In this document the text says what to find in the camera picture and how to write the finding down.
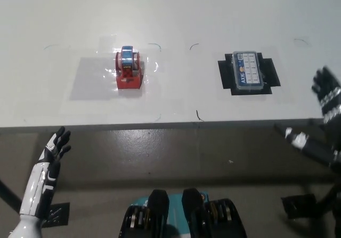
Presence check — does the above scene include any clear screw box blue label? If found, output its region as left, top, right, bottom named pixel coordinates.
left=232, top=51, right=266, bottom=91

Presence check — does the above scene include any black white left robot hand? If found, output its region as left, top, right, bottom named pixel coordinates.
left=20, top=126, right=72, bottom=219

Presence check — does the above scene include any red tape dispenser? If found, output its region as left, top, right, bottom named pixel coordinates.
left=115, top=45, right=143, bottom=91

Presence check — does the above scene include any clear tape roll blue label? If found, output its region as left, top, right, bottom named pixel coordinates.
left=120, top=45, right=139, bottom=72

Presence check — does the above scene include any black floor tape marker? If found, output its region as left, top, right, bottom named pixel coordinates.
left=42, top=202, right=71, bottom=228
left=280, top=193, right=318, bottom=220

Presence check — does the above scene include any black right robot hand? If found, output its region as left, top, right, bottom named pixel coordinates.
left=274, top=66, right=341, bottom=169

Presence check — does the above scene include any black tape patch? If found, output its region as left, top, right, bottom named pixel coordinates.
left=217, top=52, right=282, bottom=96

